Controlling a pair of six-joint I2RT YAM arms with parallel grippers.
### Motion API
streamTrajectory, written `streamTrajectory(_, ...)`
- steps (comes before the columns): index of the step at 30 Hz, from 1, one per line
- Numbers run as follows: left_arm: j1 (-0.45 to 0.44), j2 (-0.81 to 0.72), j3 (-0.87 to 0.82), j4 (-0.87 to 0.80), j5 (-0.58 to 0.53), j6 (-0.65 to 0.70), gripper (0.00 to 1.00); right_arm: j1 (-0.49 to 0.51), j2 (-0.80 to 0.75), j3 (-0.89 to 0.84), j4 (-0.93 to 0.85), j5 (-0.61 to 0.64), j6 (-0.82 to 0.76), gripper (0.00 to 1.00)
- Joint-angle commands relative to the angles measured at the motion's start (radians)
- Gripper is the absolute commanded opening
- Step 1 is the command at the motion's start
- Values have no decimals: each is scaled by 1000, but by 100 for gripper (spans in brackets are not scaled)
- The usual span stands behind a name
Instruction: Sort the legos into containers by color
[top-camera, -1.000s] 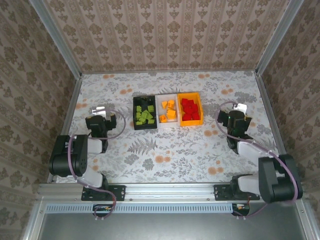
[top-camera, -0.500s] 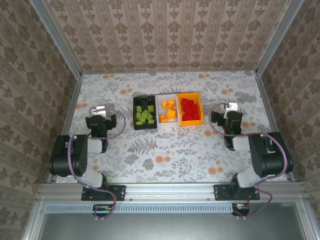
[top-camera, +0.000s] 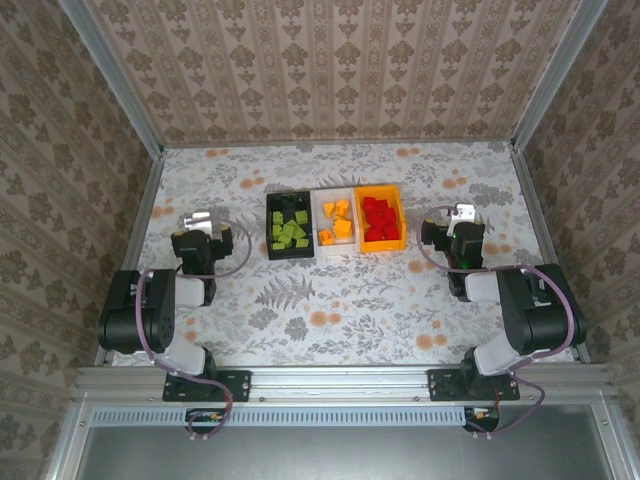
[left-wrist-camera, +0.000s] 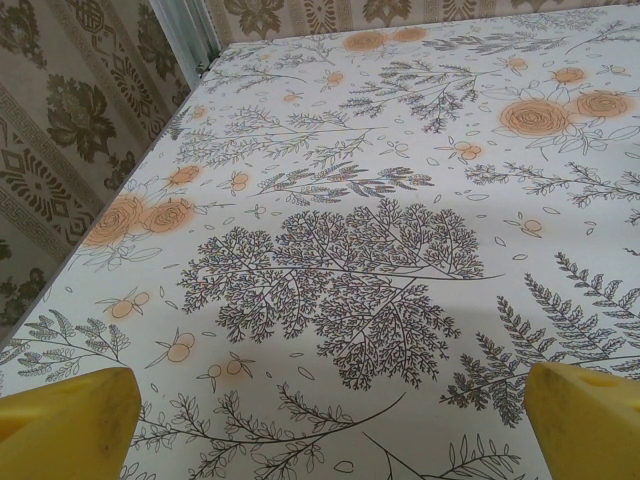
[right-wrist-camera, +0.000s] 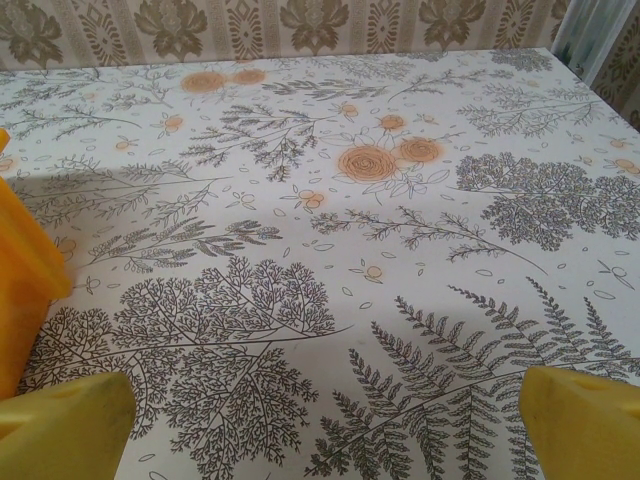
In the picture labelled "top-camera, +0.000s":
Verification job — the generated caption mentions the orange plastic bin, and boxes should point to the orange plastic bin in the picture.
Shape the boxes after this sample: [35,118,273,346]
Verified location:
[353,183,407,254]

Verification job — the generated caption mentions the black plastic bin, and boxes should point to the black plastic bin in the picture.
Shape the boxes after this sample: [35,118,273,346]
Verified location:
[265,191,317,261]

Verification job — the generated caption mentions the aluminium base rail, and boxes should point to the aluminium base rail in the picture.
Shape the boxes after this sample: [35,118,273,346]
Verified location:
[74,367,614,404]

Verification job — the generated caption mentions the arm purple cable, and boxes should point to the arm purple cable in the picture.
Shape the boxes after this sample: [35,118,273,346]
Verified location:
[134,215,253,442]
[416,205,581,441]

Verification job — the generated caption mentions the white plastic bin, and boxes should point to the white plastic bin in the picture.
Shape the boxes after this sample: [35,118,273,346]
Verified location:
[310,187,360,257]

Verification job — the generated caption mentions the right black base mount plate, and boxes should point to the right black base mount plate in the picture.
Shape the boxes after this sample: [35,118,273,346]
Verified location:
[427,368,520,402]

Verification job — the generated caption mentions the small wired connector board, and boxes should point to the small wired connector board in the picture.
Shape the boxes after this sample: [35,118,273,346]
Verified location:
[463,405,501,432]
[185,407,227,427]

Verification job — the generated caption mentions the aluminium frame post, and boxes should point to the aluminium frame post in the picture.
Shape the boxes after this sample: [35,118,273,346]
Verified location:
[57,0,166,159]
[510,0,610,151]

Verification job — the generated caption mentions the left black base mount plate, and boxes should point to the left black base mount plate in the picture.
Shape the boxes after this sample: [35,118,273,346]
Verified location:
[163,369,251,403]

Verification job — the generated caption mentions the aluminium side rail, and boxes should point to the aluminium side rail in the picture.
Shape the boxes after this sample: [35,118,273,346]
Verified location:
[94,149,166,366]
[510,148,592,364]

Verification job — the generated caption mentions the grey slotted cable duct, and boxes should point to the grey slotted cable duct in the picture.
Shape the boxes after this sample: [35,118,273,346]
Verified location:
[92,405,469,426]

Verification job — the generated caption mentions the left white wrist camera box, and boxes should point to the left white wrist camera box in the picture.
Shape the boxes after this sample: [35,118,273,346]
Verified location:
[182,209,224,234]

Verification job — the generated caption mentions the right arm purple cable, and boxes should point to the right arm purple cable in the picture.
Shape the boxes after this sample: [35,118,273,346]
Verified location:
[416,205,581,441]

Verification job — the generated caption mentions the grey metal sheet panel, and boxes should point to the grey metal sheet panel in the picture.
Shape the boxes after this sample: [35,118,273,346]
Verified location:
[74,424,616,480]

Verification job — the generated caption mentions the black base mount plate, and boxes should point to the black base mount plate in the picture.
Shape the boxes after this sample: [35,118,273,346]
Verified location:
[163,369,251,403]
[427,368,520,402]

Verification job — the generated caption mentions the floral patterned table cover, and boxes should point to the floral patterned table cover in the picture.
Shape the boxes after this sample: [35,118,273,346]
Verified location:
[112,141,576,366]

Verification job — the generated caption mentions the thin aluminium wall rail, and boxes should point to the thin aluminium wall rail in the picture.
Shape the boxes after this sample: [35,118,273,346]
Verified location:
[159,137,519,150]

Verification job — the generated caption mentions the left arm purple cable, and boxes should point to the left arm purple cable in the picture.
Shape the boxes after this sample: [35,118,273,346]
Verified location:
[134,215,253,442]

